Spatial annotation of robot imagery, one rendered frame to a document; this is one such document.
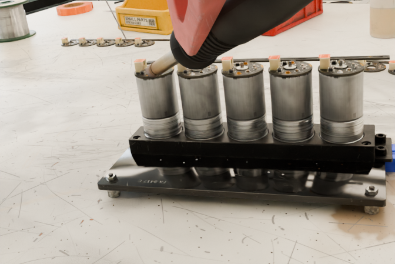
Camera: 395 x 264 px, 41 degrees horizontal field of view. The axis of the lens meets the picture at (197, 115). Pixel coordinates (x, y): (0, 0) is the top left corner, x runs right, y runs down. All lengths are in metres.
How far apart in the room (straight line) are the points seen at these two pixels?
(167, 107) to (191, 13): 0.13
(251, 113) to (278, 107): 0.02
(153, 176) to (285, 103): 0.09
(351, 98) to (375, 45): 0.27
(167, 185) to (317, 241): 0.09
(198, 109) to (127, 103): 0.16
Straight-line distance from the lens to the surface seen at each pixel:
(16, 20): 0.80
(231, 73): 0.31
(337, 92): 0.30
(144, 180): 0.31
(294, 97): 0.30
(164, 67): 0.29
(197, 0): 0.19
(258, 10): 0.19
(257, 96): 0.31
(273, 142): 0.31
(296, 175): 0.30
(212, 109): 0.32
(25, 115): 0.49
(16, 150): 0.42
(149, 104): 0.33
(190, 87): 0.31
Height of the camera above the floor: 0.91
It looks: 22 degrees down
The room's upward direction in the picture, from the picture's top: 7 degrees counter-clockwise
